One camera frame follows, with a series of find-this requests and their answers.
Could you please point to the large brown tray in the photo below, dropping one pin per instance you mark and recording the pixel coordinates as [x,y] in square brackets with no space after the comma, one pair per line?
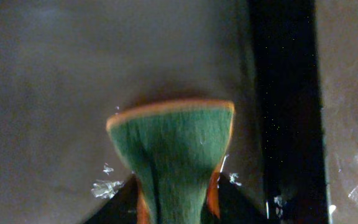
[337,40]

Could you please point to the small black tray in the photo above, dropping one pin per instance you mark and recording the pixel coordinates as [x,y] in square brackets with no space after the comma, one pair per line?
[66,66]

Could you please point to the orange green sponge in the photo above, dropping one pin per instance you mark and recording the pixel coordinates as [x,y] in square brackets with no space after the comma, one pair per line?
[176,150]

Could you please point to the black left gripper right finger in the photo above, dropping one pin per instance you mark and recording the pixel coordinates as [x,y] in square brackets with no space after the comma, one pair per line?
[225,204]

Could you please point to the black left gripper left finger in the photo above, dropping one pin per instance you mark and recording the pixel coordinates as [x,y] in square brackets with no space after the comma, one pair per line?
[121,209]

